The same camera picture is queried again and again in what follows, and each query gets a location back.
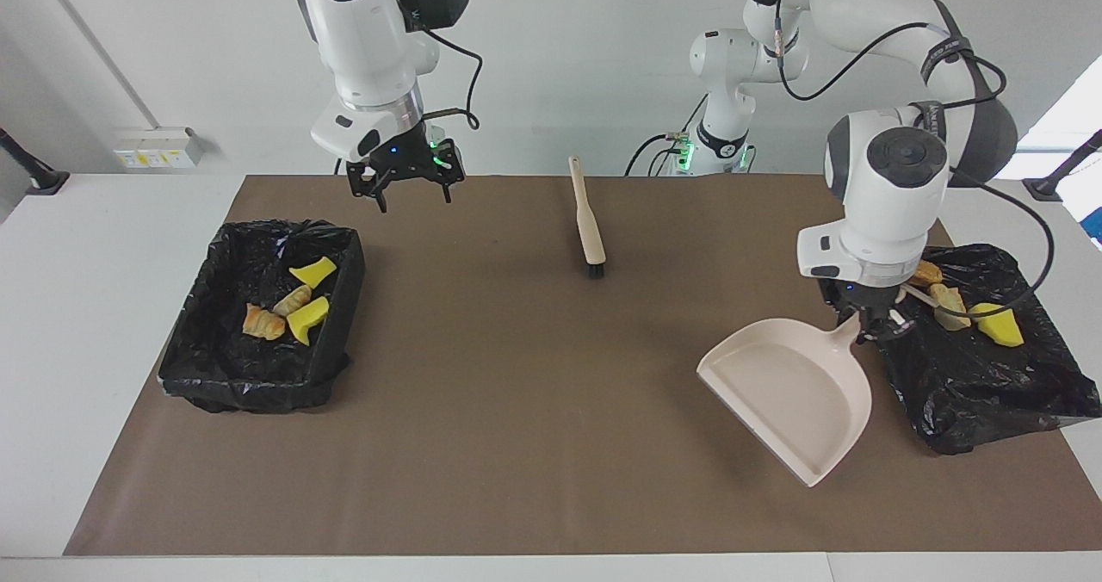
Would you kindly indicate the orange striped croissant toy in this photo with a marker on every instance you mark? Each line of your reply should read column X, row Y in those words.
column 293, row 300
column 263, row 322

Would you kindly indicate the beige plastic dustpan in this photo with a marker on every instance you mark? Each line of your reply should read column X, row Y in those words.
column 792, row 393

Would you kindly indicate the brown table mat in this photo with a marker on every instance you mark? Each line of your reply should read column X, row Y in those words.
column 551, row 496

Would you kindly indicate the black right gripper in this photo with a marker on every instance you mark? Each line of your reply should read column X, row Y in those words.
column 405, row 160

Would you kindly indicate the white wall socket box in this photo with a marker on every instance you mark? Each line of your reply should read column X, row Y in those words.
column 155, row 147

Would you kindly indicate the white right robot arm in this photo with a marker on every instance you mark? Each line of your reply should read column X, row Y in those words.
column 366, row 57

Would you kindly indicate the pale beige sponge chunk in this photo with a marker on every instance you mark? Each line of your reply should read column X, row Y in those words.
column 949, row 305

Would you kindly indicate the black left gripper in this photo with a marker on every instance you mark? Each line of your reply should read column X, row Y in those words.
column 865, row 296

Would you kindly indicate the blue white box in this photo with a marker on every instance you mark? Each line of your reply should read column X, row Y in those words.
column 1095, row 225

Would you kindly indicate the bin lined with black bag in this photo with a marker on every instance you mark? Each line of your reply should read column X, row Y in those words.
column 990, row 375
column 224, row 367

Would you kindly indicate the beige hand brush black bristles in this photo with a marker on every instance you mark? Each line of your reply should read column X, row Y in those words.
column 589, row 220

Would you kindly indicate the brown peanut shaped toy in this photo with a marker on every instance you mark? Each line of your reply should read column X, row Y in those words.
column 928, row 272

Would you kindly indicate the curled yellow sponge piece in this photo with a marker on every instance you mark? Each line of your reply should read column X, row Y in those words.
column 307, row 319

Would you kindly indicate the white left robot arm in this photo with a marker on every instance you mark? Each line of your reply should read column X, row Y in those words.
column 887, row 195

